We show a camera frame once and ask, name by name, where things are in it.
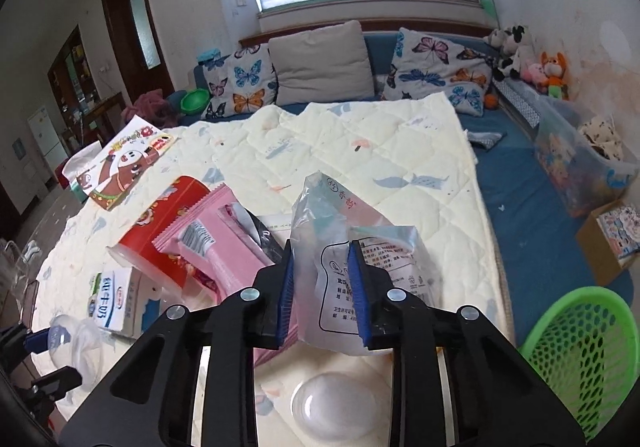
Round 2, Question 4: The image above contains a clear printed plastic bag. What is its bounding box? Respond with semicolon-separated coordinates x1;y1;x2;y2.
291;172;431;358

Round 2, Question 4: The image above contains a green plastic basket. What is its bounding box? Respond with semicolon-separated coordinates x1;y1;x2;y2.
517;286;633;443

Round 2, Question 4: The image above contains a grey dotted cushion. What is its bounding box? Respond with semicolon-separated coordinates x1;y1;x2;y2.
500;79;541;128

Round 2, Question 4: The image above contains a cow plush toy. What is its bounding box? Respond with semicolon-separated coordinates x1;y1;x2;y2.
500;25;533;80

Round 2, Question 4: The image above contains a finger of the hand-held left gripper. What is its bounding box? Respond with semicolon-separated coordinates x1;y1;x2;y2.
17;366;83;403
0;324;51;358

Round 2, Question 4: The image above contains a colourful picture book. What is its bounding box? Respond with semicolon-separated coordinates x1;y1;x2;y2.
597;207;640;260

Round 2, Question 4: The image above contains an orange fox plush toy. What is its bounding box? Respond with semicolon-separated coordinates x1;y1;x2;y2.
540;52;571;100

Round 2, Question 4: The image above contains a grey patterned cloth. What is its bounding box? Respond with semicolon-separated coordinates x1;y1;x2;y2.
467;129;503;150

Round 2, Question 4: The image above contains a cartoon printed bag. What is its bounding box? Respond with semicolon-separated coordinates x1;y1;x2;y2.
62;116;176;210

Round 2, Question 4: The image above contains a beige pillow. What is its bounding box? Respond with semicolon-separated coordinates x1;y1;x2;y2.
268;20;376;106

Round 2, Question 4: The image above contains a wooden shelf cabinet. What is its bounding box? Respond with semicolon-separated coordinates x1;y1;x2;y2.
47;24;101;118

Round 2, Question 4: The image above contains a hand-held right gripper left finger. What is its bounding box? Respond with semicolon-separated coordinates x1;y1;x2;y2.
60;238;297;447

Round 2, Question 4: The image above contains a cardboard box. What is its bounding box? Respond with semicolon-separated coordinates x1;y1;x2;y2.
575;199;640;285

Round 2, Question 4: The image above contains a small butterfly print pillow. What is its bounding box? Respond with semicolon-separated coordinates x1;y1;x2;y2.
202;44;278;120

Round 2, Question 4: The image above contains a white fridge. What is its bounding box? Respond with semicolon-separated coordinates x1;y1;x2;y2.
27;107;68;178

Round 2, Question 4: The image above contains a white blue milk carton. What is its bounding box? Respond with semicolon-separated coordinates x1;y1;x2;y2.
87;267;166;340

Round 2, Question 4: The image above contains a cream quilted blanket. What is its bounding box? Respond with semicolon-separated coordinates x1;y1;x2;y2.
30;92;516;447

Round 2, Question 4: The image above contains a clear plastic container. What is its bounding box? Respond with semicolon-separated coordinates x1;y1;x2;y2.
47;314;108;390

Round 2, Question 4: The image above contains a cream patterned cloth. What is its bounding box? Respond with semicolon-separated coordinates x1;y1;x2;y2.
580;116;623;160

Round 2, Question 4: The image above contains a clear plastic dome lid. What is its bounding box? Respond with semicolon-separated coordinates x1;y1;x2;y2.
290;369;388;443

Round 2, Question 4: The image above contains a black plastic wrapper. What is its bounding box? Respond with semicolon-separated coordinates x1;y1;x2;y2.
235;207;288;268

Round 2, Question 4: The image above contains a wooden side table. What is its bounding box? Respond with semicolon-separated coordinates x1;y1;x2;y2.
82;92;128;142

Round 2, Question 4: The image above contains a brown wooden door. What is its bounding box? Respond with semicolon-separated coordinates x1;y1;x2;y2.
101;0;176;102

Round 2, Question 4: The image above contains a pink plush toy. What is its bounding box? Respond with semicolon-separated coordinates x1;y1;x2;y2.
522;63;547;88

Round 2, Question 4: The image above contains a maroon cloth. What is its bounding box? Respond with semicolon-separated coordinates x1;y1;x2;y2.
122;92;181;128

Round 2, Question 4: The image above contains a red printed paper cup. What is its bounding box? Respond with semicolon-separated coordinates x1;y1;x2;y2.
106;175;226;303

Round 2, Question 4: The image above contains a clear plastic storage box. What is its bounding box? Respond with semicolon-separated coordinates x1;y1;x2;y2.
532;92;636;218

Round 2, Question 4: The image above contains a green bowl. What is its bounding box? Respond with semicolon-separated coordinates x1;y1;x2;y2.
181;89;210;115

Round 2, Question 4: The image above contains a large butterfly print pillow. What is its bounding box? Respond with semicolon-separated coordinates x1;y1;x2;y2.
382;28;501;118

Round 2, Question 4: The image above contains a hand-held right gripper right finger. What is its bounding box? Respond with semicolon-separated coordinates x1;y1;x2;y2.
347;240;587;447

